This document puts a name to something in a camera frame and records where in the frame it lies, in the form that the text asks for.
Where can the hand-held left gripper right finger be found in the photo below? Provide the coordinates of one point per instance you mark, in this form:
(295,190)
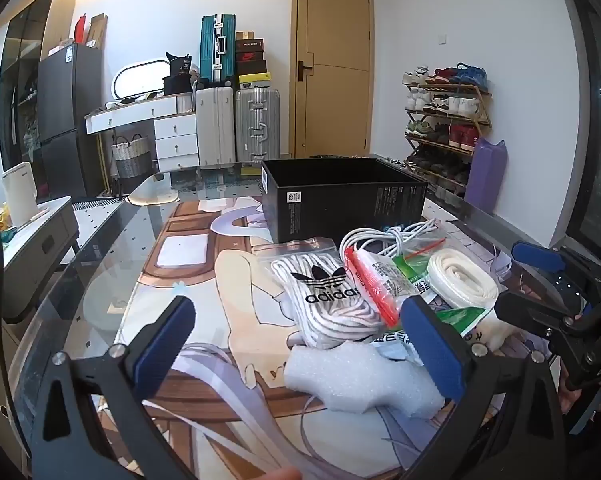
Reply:
(433,345)

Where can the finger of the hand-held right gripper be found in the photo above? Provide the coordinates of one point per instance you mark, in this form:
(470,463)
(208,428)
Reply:
(535,256)
(530,312)

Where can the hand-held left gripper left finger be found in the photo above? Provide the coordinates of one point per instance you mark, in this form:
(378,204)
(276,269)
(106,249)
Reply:
(163,345)

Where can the green white packet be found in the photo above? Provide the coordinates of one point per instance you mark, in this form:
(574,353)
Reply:
(460,321)
(410,266)

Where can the clear bag of laces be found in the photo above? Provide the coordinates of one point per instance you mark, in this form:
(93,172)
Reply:
(460,275)

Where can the white packet with red edge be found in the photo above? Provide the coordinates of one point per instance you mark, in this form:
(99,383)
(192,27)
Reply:
(380,280)

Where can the white foam piece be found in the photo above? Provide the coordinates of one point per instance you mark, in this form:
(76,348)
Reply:
(340,375)

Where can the bag of round white shoelaces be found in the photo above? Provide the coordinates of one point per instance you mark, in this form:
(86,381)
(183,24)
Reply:
(320,305)

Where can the black cardboard box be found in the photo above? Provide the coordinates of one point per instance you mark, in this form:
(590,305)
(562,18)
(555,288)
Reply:
(330,200)

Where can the person's right hand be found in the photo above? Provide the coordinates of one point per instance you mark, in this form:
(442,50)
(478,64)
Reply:
(570,400)

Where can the person's left hand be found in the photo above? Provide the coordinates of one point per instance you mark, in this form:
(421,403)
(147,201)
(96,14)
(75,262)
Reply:
(280,475)

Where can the printed desk mat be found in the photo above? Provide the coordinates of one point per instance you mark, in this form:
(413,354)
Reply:
(205,320)

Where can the purple bag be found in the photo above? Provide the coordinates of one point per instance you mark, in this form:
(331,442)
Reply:
(483,175)

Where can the white round stool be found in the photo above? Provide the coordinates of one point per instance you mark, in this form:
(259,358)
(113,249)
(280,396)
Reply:
(153,196)

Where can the wooden shoe rack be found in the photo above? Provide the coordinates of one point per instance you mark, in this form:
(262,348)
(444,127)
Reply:
(483,115)

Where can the grey side cabinet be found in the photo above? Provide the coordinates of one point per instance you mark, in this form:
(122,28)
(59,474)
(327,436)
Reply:
(35,250)

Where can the shoe rack with shoes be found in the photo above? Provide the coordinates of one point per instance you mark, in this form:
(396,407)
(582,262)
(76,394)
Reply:
(445,105)

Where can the woven laundry basket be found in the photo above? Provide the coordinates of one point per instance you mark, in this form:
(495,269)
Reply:
(133,160)

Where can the white appliance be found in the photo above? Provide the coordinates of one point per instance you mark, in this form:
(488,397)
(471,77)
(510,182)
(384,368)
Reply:
(18,195)

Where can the white dresser with drawers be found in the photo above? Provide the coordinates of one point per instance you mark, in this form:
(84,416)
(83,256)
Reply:
(175,130)

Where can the white suitcase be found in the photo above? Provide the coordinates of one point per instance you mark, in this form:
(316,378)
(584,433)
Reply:
(214,125)

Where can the silver suitcase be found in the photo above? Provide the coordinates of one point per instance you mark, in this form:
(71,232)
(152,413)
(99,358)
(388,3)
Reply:
(258,125)

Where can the black refrigerator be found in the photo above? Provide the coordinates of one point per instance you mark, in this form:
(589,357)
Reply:
(65,110)

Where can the wooden door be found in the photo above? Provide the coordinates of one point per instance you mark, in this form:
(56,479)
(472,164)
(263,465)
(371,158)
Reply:
(330,85)

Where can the oval mirror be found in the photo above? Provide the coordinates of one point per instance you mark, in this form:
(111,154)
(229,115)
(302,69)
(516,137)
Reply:
(140,77)

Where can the black bag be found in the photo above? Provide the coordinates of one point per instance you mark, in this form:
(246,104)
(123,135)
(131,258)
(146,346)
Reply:
(178,75)

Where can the stack of shoe boxes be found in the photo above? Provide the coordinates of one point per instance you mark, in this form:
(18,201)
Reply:
(250,60)

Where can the teal suitcase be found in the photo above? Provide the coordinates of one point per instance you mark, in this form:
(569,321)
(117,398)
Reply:
(215,50)

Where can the tall dark glass cabinet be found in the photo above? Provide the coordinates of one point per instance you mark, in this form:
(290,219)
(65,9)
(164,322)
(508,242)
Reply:
(25,60)

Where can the brown cardboard piece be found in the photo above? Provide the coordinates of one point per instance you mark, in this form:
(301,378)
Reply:
(98,32)

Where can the red box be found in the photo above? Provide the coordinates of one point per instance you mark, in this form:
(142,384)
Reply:
(80,30)

